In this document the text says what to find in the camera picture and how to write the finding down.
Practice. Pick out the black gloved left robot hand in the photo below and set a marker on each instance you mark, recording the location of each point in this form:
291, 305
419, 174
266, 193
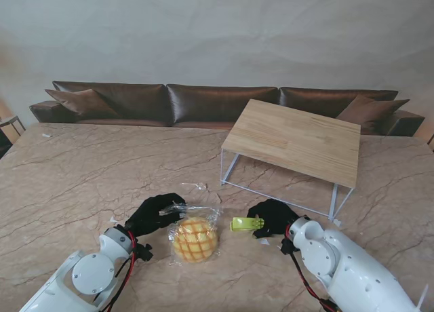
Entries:
149, 217

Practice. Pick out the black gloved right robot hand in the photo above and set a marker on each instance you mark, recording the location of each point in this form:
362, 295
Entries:
276, 217

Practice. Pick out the green plastic sealing clip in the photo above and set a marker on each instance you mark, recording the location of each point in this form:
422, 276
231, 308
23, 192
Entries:
242, 224

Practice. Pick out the yellow melon bread bun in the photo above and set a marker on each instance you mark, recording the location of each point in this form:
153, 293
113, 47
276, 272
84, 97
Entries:
195, 240

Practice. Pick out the clear plastic bread bag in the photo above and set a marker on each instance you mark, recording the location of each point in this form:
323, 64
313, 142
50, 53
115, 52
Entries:
203, 212

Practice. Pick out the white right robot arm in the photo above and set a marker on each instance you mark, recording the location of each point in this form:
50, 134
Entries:
349, 268

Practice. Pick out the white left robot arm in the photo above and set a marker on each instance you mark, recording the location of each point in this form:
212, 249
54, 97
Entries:
91, 274

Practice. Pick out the clear plastic scrap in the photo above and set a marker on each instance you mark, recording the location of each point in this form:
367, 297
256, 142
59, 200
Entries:
200, 186

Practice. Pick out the small wooden white-framed table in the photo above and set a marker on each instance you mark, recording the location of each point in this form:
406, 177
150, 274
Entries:
295, 139

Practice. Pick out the brown leather sofa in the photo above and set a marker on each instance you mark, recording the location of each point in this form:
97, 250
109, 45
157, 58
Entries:
220, 103

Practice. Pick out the brown sofa cushion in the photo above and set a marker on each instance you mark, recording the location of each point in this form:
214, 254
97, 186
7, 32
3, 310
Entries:
81, 101
369, 113

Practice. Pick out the dark metal side table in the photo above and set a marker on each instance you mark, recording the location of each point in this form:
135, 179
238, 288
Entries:
10, 120

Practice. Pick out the dark chair edge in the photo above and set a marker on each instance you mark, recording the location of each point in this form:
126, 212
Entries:
431, 142

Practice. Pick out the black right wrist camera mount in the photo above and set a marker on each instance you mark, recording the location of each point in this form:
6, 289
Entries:
286, 247

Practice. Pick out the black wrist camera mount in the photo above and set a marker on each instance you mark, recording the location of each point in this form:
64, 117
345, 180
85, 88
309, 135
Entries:
286, 247
144, 252

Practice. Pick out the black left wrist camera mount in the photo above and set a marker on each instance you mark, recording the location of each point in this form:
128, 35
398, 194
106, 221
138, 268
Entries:
144, 252

